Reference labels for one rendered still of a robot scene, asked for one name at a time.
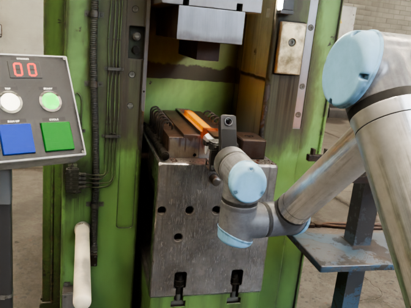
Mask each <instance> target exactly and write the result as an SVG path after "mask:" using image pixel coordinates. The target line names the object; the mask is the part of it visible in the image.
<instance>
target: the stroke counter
mask: <svg viewBox="0 0 411 308"><path fill-rule="evenodd" d="M15 64H20V63H14V64H13V69H15V70H14V73H15V75H17V74H16V70H21V69H22V66H21V64H20V68H15ZM29 65H34V69H29ZM27 66H28V69H29V70H28V72H29V75H30V76H36V75H37V70H36V67H35V64H31V63H28V64H27ZM30 70H35V75H31V74H30ZM22 75H23V70H21V75H17V76H22Z"/></svg>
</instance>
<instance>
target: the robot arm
mask: <svg viewBox="0 0 411 308"><path fill-rule="evenodd" d="M322 88H323V92H324V95H325V98H326V99H327V101H328V102H329V103H330V104H332V105H333V106H336V107H337V108H339V109H344V108H345V110H346V113H347V117H348V119H349V123H350V128H349V129H348V130H347V131H346V132H345V133H344V134H343V135H342V136H341V137H340V138H339V139H338V140H337V141H336V142H335V143H334V144H333V145H332V146H331V147H330V148H329V149H328V150H327V151H326V152H325V153H324V154H323V155H322V156H321V157H320V158H319V159H318V160H317V161H316V162H315V163H314V164H313V165H312V166H311V167H310V168H309V169H308V170H307V171H306V172H305V173H304V174H303V175H302V176H301V177H300V178H299V179H298V180H297V181H296V182H295V183H294V184H293V185H292V186H291V187H290V188H289V189H288V190H287V191H286V192H285V193H283V194H282V195H281V196H280V197H279V198H278V199H277V200H276V201H273V202H258V200H259V199H260V198H261V197H262V195H263V194H264V192H265V190H266V187H267V179H266V176H265V174H264V172H263V170H262V169H261V167H260V166H259V165H258V164H256V163H255V162H254V161H253V160H252V159H251V158H250V157H249V156H248V155H246V154H245V153H244V152H243V151H242V150H241V149H240V148H238V147H237V128H236V116H234V115H224V114H223V115H221V116H220V117H219V118H218V139H214V138H213V137H212V136H211V135H210V134H209V133H207V134H205V135H204V136H203V138H202V144H203V145H204V146H205V154H207V152H208V151H209V150H210V153H209V160H208V159H207V158H205V166H206V168H207V169H208V170H209V172H216V173H217V175H218V176H219V177H220V178H221V179H222V181H223V192H222V197H221V207H220V216H219V221H218V224H217V226H218V233H217V234H218V237H219V239H220V240H221V241H222V242H223V243H224V244H227V245H228V246H232V247H234V248H247V247H249V246H251V244H252V243H253V238H264V237H277V236H284V235H291V236H293V235H298V234H301V233H303V232H305V231H306V230H307V228H308V227H309V224H310V220H311V216H312V215H314V214H315V213H316V212H318V211H319V210H320V209H321V208H322V207H323V206H325V205H326V204H327V203H329V201H331V200H332V199H333V198H334V197H336V196H337V195H338V194H339V193H340V192H341V191H343V190H344V189H345V188H347V187H348V186H349V185H350V184H351V183H352V182H354V181H355V180H356V179H357V178H358V177H359V176H361V175H362V174H363V173H365V172H366V175H367V178H368V182H369V185H370V188H371V192H372V195H373V198H374V202H375V205H376V208H377V212H378V215H379V219H380V223H381V225H382V229H383V233H384V235H385V239H386V242H387V246H388V250H389V252H390V256H391V260H392V262H393V266H394V270H395V273H396V277H397V279H398V283H399V287H400V289H401V293H402V297H403V300H404V304H405V308H411V35H405V34H395V33H389V32H380V31H378V30H375V29H370V30H368V31H363V30H355V31H350V32H348V33H346V34H344V35H343V36H342V37H341V38H339V39H338V40H337V42H336V43H335V44H334V45H333V47H332V48H331V50H330V52H329V54H328V56H327V59H326V62H325V64H324V69H323V73H322ZM207 162H208V163H209V167H208V166H207ZM211 166H213V167H214V168H213V169H211Z"/></svg>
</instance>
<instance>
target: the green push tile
mask: <svg viewBox="0 0 411 308"><path fill-rule="evenodd" d="M40 128H41V132H42V138H43V144H44V148H45V152H57V151H65V150H73V149H75V146H74V143H73V137H72V131H71V127H70V122H45V123H41V124H40Z"/></svg>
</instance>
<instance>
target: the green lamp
mask: <svg viewBox="0 0 411 308"><path fill-rule="evenodd" d="M42 102H43V104H44V106H45V107H47V108H48V109H56V108H57V107H58V106H59V99H58V97H57V96H56V95H55V94H53V93H46V94H45V95H44V96H43V97H42Z"/></svg>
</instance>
